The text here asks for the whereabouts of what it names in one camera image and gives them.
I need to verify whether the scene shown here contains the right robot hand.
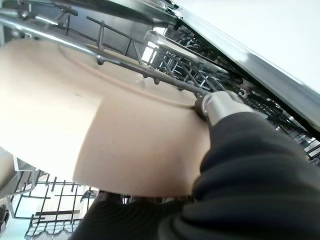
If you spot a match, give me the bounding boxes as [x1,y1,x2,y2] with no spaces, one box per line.
[72,91,320,240]

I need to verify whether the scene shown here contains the cream round plate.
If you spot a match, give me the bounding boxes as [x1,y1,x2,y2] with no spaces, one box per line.
[0,38,212,198]

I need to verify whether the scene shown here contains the dark wire dishwasher rack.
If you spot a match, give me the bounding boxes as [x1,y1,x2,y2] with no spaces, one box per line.
[0,0,320,238]

